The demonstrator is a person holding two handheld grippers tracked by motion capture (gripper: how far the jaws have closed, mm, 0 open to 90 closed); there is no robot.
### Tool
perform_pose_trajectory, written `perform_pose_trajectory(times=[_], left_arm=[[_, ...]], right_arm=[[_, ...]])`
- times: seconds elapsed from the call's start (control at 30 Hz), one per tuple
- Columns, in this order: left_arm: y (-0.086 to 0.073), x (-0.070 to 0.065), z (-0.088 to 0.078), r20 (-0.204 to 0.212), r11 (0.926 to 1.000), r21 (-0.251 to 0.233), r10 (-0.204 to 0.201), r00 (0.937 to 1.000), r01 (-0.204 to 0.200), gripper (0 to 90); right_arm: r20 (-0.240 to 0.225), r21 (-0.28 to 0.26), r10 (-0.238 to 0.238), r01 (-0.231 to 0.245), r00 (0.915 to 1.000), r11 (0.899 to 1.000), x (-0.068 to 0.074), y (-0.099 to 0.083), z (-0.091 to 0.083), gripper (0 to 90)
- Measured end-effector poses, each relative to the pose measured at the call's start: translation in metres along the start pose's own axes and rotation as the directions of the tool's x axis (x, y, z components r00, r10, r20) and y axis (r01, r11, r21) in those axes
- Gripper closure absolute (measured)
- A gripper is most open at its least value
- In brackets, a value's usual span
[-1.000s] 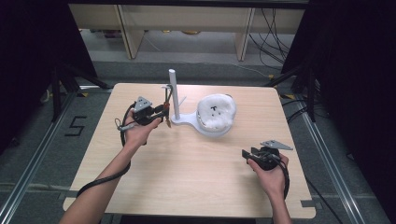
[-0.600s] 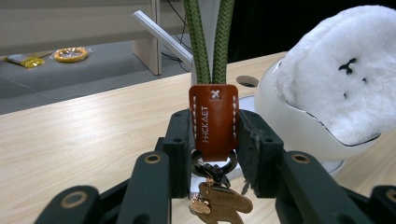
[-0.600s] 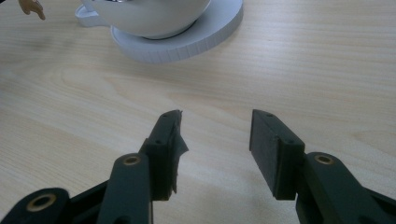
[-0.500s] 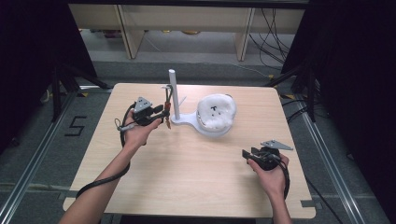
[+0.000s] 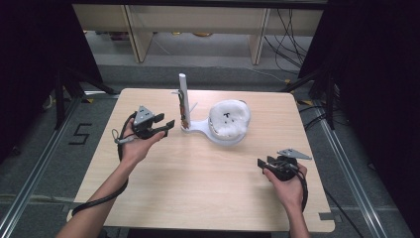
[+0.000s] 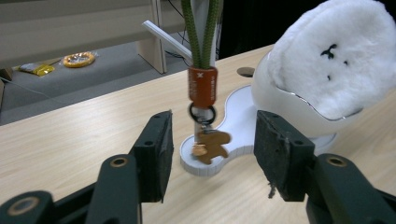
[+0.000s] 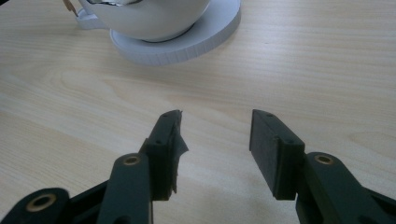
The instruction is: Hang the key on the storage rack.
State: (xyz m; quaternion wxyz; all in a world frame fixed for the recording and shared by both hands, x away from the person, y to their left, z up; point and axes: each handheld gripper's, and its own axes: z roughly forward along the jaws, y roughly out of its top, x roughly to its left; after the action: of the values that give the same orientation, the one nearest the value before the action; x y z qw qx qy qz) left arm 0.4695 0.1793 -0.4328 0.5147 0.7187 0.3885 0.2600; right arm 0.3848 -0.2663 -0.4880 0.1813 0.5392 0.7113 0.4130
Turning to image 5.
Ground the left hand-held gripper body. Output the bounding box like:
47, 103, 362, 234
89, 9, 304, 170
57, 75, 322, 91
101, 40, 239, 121
131, 105, 166, 140

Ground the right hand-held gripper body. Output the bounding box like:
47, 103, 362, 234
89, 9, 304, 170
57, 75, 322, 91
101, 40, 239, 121
267, 148, 313, 182

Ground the brown keychain strap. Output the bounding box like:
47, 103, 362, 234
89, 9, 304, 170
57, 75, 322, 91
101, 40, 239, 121
176, 90, 190, 130

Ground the white key holder stand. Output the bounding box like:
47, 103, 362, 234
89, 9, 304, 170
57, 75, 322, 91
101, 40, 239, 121
170, 72, 248, 147

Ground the white fluffy plush keychain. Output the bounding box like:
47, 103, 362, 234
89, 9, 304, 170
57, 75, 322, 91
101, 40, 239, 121
208, 99, 252, 139

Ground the person's right hand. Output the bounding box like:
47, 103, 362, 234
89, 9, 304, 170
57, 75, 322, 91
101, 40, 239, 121
262, 163, 309, 213

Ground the person's left hand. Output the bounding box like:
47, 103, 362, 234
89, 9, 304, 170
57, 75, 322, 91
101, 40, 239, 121
120, 118, 168, 168

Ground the black metal stand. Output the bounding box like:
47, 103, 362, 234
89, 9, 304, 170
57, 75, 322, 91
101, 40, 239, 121
279, 63, 339, 131
53, 65, 121, 131

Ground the light wooden cabinet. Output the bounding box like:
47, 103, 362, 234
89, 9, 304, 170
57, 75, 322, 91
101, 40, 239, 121
71, 3, 325, 65

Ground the dark curtain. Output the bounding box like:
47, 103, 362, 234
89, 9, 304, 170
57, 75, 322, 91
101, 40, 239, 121
297, 0, 420, 232
0, 0, 105, 165

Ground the grey wrist lanyard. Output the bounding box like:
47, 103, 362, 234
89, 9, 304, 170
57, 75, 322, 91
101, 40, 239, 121
111, 128, 137, 146

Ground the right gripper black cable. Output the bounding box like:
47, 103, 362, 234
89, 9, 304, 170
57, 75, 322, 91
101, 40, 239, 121
291, 165, 310, 213

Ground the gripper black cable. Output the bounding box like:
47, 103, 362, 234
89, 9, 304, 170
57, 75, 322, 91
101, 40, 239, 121
71, 111, 139, 218
291, 165, 310, 213

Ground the aluminium floor rail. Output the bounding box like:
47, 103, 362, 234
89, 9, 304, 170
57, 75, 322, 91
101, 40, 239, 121
0, 95, 84, 238
317, 115, 390, 238

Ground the thin black floor cable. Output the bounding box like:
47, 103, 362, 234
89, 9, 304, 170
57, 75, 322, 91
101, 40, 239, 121
323, 186, 360, 238

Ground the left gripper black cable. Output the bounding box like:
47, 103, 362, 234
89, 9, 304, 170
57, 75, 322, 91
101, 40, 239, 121
71, 111, 139, 218

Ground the black cables bundle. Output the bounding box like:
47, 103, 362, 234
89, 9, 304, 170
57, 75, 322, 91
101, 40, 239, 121
262, 8, 314, 75

